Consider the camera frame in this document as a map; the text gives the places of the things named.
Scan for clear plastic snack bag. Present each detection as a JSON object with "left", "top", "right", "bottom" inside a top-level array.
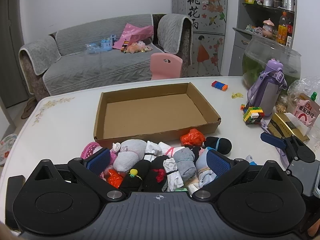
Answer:
[{"left": 275, "top": 76, "right": 320, "bottom": 113}]

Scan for orange plastic bag bundle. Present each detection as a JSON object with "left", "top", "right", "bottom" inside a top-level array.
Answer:
[
  {"left": 180, "top": 129, "right": 206, "bottom": 146},
  {"left": 107, "top": 169, "right": 125, "bottom": 189}
]

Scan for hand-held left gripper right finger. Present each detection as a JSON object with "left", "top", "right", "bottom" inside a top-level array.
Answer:
[{"left": 191, "top": 149, "right": 280, "bottom": 202}]

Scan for pink plastic bag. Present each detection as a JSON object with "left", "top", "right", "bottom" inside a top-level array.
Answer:
[{"left": 112, "top": 23, "right": 153, "bottom": 50}]

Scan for blue toy castle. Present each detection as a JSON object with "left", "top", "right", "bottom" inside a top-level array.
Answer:
[{"left": 100, "top": 34, "right": 117, "bottom": 50}]

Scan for pink sauce pouch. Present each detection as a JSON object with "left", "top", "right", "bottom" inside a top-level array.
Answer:
[{"left": 291, "top": 92, "right": 320, "bottom": 128}]

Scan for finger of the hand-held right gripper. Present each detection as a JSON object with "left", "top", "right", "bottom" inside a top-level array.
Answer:
[{"left": 260, "top": 132, "right": 316, "bottom": 163}]

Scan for gold box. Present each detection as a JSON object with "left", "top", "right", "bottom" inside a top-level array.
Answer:
[{"left": 266, "top": 112, "right": 310, "bottom": 143}]

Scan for floral patterned round object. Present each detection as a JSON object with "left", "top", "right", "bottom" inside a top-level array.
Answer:
[{"left": 0, "top": 134, "right": 18, "bottom": 167}]

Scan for orange drink bottle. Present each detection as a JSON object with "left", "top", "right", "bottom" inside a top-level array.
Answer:
[{"left": 277, "top": 11, "right": 288, "bottom": 44}]

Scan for purple water bottle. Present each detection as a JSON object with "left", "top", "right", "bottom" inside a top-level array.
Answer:
[{"left": 246, "top": 59, "right": 288, "bottom": 117}]

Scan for dark sauce bottle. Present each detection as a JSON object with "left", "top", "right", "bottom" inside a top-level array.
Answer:
[{"left": 287, "top": 20, "right": 293, "bottom": 47}]

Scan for plush toy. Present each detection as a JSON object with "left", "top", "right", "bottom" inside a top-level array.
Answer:
[{"left": 121, "top": 41, "right": 153, "bottom": 54}]

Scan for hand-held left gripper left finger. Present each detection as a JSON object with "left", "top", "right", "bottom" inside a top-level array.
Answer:
[{"left": 34, "top": 148, "right": 126, "bottom": 202}]

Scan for pink mushroom ornament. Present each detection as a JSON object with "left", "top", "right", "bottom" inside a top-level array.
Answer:
[{"left": 260, "top": 18, "right": 275, "bottom": 38}]

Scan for grey cabinet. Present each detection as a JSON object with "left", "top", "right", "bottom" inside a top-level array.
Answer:
[{"left": 228, "top": 0, "right": 298, "bottom": 77}]

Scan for pile of hair ties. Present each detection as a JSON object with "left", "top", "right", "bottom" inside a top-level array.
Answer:
[{"left": 245, "top": 24, "right": 263, "bottom": 34}]

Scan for colourful building block cube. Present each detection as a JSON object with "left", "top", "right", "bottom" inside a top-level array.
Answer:
[{"left": 241, "top": 104, "right": 265, "bottom": 125}]

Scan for white desktop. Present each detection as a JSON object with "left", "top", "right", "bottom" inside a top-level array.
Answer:
[{"left": 0, "top": 76, "right": 320, "bottom": 240}]

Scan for brown cardboard box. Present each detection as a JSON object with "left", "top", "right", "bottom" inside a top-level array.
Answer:
[{"left": 94, "top": 82, "right": 222, "bottom": 142}]

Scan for grey quilted sofa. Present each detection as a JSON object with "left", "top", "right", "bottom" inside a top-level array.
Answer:
[{"left": 18, "top": 13, "right": 193, "bottom": 100}]

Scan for refrigerator with flower decals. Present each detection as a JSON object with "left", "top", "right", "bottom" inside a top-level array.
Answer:
[{"left": 171, "top": 0, "right": 229, "bottom": 77}]

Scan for colourful building block strip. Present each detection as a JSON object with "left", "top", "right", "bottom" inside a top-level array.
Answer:
[{"left": 211, "top": 80, "right": 228, "bottom": 91}]

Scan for clear blue plastic bag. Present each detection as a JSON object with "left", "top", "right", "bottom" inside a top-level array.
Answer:
[{"left": 85, "top": 42, "right": 102, "bottom": 54}]

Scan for brown slippers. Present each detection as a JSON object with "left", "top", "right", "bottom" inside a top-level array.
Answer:
[{"left": 20, "top": 96, "right": 38, "bottom": 119}]

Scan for pink plastic chair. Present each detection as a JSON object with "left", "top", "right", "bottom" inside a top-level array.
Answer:
[{"left": 150, "top": 52, "right": 183, "bottom": 80}]

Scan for glass fish bowl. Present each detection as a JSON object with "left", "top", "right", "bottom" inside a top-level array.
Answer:
[{"left": 242, "top": 35, "right": 302, "bottom": 88}]

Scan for black sock bundle blue stripe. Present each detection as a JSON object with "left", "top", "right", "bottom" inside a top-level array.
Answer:
[{"left": 202, "top": 137, "right": 232, "bottom": 155}]

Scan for grey door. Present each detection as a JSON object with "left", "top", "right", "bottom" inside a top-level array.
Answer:
[{"left": 0, "top": 0, "right": 29, "bottom": 109}]

